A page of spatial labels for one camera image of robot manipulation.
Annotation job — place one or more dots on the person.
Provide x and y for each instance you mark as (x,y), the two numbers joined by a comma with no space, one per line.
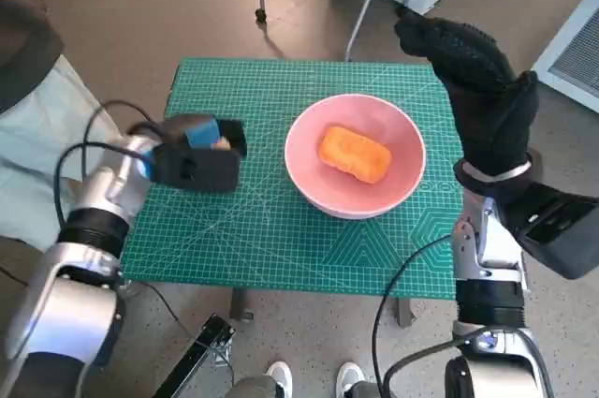
(28,136)

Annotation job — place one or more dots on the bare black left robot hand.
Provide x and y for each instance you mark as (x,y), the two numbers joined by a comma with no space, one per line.
(201,133)

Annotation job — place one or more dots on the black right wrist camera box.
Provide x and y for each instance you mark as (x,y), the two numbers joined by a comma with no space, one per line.
(557,229)

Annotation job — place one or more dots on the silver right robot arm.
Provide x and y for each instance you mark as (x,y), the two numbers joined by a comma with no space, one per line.
(489,295)

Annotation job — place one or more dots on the pink bowl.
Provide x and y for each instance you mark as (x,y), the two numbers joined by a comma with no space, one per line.
(304,159)

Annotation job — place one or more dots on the white vented unit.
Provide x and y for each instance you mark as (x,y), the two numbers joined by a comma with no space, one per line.
(575,61)

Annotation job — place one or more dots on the black metal bar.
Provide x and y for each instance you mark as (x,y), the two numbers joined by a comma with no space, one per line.
(196,353)

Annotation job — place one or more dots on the grey table leg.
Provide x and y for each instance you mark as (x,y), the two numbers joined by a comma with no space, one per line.
(241,305)
(405,313)

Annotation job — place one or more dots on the white shoe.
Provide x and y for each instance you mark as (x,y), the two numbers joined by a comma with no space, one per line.
(280,377)
(350,374)

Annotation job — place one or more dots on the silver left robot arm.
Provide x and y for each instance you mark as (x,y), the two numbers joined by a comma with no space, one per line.
(61,304)

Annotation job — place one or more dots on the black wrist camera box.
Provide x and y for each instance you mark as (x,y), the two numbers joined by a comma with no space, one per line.
(557,229)
(196,168)

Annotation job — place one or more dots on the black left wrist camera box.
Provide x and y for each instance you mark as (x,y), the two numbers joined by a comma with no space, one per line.
(196,168)

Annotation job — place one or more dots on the green cutting mat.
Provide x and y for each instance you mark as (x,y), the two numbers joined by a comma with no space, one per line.
(281,248)

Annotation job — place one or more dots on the orange toy bread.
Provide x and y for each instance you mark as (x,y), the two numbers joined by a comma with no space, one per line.
(355,154)

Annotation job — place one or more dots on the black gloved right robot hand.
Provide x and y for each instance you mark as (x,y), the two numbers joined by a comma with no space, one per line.
(486,107)

